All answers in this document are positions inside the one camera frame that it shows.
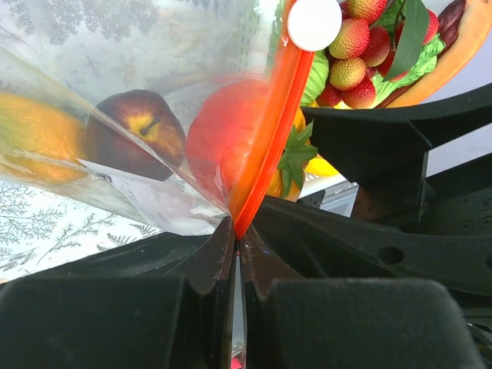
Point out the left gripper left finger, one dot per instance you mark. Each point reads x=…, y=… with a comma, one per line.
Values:
x=162, y=302

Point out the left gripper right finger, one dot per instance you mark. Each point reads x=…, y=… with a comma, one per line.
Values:
x=296, y=322

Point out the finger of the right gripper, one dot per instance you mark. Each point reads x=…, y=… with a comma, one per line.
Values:
x=322, y=244
x=386, y=151

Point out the red lychee bunch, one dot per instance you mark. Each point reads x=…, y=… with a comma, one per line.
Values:
x=366, y=44

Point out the orange red pepper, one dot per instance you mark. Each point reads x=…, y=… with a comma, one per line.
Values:
x=221, y=135

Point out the dark purple eggplant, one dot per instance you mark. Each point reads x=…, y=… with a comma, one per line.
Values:
x=147, y=116

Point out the clear zip bag orange zipper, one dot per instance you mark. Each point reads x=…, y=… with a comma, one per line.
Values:
x=174, y=113

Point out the yellow green mango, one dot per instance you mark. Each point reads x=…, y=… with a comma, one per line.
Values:
x=40, y=143

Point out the white plastic basket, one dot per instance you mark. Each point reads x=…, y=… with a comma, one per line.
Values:
x=334, y=194

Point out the green lettuce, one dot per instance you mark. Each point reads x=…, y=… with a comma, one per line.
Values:
x=425, y=64

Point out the yellow banana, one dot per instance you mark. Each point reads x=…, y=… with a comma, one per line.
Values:
x=320, y=167

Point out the green cabbage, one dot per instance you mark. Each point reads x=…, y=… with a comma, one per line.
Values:
x=317, y=79

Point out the floral tablecloth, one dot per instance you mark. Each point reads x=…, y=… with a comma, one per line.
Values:
x=41, y=229

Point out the orange papaya slice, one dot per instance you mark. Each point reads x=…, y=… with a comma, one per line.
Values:
x=465, y=26

